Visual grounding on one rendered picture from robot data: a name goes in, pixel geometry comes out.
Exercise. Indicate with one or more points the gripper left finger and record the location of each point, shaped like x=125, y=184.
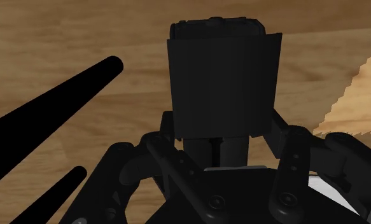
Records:
x=169, y=161

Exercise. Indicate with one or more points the thick black rod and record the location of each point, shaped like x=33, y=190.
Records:
x=42, y=114

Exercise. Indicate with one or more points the black box-shaped device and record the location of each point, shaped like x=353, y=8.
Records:
x=224, y=86

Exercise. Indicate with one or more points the thin black rod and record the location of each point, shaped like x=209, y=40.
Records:
x=53, y=198

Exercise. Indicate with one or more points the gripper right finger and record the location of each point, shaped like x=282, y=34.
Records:
x=292, y=173

